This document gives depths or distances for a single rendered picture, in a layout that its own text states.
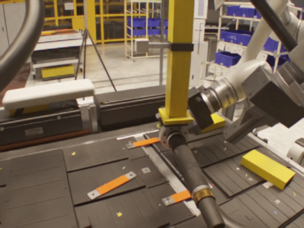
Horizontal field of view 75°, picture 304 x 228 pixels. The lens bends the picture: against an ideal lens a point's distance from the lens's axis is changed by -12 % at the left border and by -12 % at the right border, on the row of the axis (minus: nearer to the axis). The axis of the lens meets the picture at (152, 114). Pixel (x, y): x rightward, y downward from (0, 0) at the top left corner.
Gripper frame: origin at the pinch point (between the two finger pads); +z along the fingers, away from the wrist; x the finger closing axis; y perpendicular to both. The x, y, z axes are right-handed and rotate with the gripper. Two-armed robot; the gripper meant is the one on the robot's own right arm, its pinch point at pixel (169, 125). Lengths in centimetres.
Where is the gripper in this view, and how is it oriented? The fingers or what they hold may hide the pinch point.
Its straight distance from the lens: 71.6
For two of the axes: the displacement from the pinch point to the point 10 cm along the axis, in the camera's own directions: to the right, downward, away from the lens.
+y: 1.6, 4.3, -8.9
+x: 4.8, 7.5, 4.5
